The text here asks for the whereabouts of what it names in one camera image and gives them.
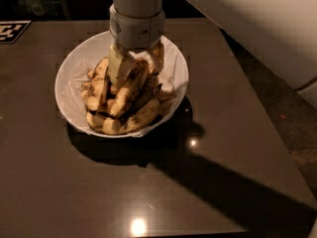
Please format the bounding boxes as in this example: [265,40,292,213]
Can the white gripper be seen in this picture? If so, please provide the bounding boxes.
[108,6,164,88]

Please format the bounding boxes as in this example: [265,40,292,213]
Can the spotted banana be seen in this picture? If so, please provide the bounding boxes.
[86,97,159,135]
[109,59,149,118]

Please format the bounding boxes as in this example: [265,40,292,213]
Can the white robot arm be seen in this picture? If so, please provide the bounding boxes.
[110,0,317,108]

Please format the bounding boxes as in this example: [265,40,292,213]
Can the right rear banana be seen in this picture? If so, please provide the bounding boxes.
[131,64,161,111]

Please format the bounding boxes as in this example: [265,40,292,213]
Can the white bowl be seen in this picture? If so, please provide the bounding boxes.
[53,30,189,139]

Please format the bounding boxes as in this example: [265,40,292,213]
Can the left curved banana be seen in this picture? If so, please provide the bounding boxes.
[81,57,109,111]

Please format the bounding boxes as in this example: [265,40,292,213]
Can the white bottles in background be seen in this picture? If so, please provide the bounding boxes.
[3,0,63,18]

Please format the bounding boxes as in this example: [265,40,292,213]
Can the black white marker tag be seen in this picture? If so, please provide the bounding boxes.
[0,21,31,44]

